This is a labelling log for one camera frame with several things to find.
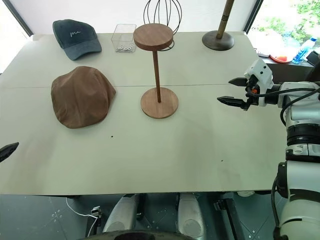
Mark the black box on windowsill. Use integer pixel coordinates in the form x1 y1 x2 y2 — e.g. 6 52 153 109
306 50 320 67

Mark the wooden pole on dark base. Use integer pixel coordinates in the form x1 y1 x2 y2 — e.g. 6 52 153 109
201 0 236 52

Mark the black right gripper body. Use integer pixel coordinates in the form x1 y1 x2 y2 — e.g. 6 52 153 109
245 74 260 111

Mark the dark grey baseball cap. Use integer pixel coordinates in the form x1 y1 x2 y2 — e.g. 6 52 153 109
52 19 103 61

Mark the silver right robot leg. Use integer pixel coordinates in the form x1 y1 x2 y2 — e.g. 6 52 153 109
176 192 208 240

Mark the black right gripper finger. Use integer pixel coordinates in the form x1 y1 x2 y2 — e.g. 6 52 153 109
216 95 248 109
228 77 249 88

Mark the black table frame bar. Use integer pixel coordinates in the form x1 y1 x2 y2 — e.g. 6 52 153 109
213 197 249 240

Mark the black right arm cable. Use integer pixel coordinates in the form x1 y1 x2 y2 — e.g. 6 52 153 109
245 86 320 127

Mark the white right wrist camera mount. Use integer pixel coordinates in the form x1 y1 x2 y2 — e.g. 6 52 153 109
243 59 275 107

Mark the blue plastic bottle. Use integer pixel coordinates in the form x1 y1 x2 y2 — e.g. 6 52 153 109
292 36 319 64

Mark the brown flat cap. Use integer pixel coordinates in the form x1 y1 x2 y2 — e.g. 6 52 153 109
50 65 117 130

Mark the silver left robot leg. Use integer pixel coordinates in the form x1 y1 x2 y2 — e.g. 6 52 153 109
102 193 141 234

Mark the dark rounded robot torso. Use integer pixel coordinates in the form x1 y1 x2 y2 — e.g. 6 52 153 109
86 230 181 240

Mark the orange dish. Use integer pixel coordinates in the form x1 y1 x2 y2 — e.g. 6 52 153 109
269 53 293 64

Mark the black wire hat stand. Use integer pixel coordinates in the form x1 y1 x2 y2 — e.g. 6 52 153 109
143 0 182 51

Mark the clear plastic box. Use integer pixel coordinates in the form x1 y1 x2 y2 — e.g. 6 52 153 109
111 23 137 53

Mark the silver robot leg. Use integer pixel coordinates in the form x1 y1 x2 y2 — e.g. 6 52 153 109
176 192 208 240
102 193 141 234

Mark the white floor cable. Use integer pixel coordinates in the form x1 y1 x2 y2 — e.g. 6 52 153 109
65 197 100 238

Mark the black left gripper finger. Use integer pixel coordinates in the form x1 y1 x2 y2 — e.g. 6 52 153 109
0 141 20 164

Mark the wooden round hat stand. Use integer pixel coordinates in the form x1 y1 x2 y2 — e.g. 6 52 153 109
133 23 180 120

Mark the black cable connector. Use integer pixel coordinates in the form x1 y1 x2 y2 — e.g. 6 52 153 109
90 205 103 219

